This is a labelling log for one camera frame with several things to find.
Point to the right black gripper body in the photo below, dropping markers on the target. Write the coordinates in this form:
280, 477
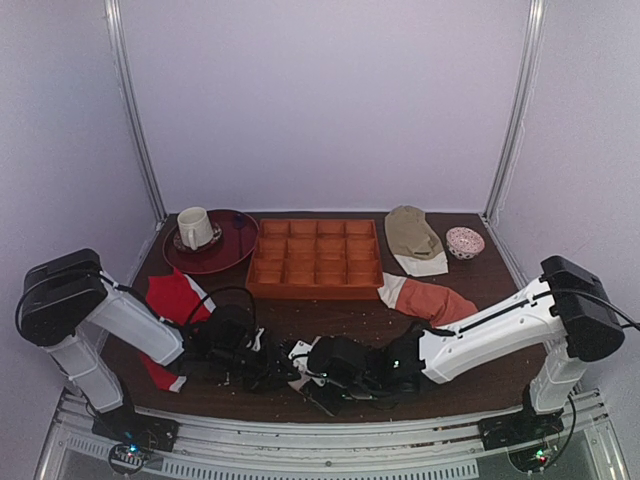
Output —
326, 392

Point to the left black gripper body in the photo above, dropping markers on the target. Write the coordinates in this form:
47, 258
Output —
267, 368

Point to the mauve underwear white waistband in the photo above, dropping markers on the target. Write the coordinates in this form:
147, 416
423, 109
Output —
299, 381

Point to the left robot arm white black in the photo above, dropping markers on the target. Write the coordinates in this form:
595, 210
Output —
64, 294

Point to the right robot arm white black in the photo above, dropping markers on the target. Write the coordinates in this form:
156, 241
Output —
566, 306

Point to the red underwear white trim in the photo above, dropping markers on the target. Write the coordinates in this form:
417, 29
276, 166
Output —
174, 297

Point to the orange underwear white waistband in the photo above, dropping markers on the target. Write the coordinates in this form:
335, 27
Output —
438, 305

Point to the khaki underwear cream waistband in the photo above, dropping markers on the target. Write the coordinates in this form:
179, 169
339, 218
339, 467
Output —
413, 243

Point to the orange wooden compartment tray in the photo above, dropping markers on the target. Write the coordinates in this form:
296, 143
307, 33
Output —
316, 259

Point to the dark red bowl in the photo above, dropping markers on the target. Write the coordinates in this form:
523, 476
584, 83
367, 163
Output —
239, 234

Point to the dark saucer plate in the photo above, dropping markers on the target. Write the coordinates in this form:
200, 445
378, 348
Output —
217, 235

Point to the cream ceramic mug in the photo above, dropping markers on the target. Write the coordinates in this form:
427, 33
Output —
195, 227

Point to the pink patterned small bowl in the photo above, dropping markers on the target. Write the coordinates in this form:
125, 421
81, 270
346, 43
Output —
464, 243

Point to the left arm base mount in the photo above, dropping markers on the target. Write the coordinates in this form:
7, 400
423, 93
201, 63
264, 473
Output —
138, 438

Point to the left aluminium frame post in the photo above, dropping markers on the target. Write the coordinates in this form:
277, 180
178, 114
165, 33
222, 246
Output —
117, 40

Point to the aluminium frame post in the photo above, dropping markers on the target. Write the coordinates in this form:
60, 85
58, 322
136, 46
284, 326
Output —
526, 73
117, 40

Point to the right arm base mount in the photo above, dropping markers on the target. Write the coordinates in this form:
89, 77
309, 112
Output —
532, 440

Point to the right aluminium frame post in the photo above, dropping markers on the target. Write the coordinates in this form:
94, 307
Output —
526, 73

